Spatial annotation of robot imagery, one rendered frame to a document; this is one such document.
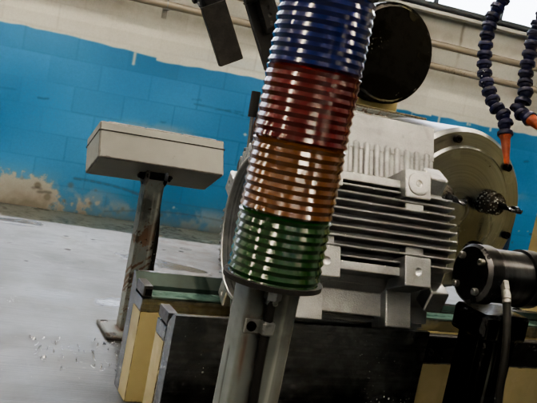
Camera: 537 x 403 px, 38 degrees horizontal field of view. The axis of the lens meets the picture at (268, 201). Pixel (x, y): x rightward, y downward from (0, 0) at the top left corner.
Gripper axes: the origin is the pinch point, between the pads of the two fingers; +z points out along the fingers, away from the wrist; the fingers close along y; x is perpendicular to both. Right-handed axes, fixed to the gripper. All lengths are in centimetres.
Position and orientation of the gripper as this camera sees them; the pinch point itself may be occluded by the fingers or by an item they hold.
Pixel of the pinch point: (249, 54)
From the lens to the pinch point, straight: 85.3
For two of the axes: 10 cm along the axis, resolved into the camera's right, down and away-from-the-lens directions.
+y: -4.0, -1.9, 9.0
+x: -8.7, 3.8, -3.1
